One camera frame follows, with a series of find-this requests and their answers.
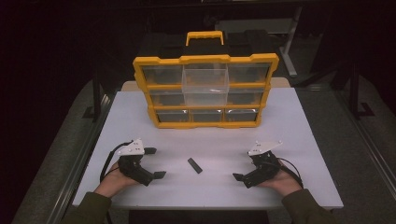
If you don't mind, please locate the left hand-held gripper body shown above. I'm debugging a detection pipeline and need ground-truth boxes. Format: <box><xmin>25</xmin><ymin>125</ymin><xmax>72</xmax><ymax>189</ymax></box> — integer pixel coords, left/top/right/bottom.
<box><xmin>116</xmin><ymin>138</ymin><xmax>154</xmax><ymax>187</ymax></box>

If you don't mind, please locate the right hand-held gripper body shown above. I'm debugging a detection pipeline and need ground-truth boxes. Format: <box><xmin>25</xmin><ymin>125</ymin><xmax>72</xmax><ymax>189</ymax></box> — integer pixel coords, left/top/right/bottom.
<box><xmin>242</xmin><ymin>140</ymin><xmax>283</xmax><ymax>189</ymax></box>

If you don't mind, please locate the person's right hand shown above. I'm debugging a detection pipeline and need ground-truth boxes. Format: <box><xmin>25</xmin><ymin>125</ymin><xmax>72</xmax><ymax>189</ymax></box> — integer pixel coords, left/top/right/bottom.
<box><xmin>258</xmin><ymin>161</ymin><xmax>303</xmax><ymax>198</ymax></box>

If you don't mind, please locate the person's left hand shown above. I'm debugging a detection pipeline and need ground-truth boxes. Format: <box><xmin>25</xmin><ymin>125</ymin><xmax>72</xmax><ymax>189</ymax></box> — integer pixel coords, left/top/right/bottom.
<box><xmin>93</xmin><ymin>161</ymin><xmax>140</xmax><ymax>199</ymax></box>

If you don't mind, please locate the small black flat bar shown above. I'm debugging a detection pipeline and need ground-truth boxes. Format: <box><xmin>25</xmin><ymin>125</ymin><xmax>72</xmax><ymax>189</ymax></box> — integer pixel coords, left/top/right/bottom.
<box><xmin>187</xmin><ymin>157</ymin><xmax>204</xmax><ymax>175</ymax></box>

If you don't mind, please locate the black metal stand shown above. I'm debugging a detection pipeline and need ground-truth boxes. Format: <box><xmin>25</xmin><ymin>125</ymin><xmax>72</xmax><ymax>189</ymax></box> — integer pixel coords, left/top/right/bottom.
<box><xmin>82</xmin><ymin>73</ymin><xmax>105</xmax><ymax>119</ymax></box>
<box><xmin>347</xmin><ymin>60</ymin><xmax>376</xmax><ymax>119</ymax></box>

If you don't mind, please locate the clear plastic drawer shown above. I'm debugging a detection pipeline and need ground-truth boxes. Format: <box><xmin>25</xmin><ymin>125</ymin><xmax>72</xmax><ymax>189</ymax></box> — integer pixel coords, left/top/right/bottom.
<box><xmin>181</xmin><ymin>67</ymin><xmax>230</xmax><ymax>106</ymax></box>

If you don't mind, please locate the group of clear organizer drawers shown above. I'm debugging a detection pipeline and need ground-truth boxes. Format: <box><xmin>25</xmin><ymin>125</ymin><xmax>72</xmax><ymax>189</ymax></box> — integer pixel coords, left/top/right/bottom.
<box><xmin>141</xmin><ymin>63</ymin><xmax>272</xmax><ymax>123</ymax></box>

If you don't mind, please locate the yellow and black drawer organizer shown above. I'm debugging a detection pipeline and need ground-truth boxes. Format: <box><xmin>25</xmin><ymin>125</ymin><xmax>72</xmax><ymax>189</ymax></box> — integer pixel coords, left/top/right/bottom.
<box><xmin>133</xmin><ymin>30</ymin><xmax>280</xmax><ymax>130</ymax></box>

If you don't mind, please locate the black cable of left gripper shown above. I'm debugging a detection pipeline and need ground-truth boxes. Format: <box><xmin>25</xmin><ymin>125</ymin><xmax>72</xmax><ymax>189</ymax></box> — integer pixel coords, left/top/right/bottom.
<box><xmin>99</xmin><ymin>140</ymin><xmax>134</xmax><ymax>184</ymax></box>

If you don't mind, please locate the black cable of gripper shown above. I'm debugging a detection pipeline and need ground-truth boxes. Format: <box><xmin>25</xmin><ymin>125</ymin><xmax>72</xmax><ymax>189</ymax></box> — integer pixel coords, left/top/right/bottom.
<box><xmin>99</xmin><ymin>140</ymin><xmax>134</xmax><ymax>184</ymax></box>
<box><xmin>276</xmin><ymin>158</ymin><xmax>304</xmax><ymax>189</ymax></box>

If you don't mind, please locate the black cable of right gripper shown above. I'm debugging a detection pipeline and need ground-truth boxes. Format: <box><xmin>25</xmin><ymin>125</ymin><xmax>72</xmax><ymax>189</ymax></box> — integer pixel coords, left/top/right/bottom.
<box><xmin>276</xmin><ymin>158</ymin><xmax>304</xmax><ymax>189</ymax></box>

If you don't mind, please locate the aluminium floor rail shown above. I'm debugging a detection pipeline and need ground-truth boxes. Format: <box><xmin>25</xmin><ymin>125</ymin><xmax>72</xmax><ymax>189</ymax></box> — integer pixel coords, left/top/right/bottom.
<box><xmin>334</xmin><ymin>90</ymin><xmax>396</xmax><ymax>195</ymax></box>
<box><xmin>46</xmin><ymin>92</ymin><xmax>114</xmax><ymax>224</ymax></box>

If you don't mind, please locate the white metal desk frame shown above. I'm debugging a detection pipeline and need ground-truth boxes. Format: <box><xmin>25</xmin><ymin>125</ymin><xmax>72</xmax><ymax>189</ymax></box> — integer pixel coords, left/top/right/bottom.
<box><xmin>214</xmin><ymin>6</ymin><xmax>304</xmax><ymax>78</ymax></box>

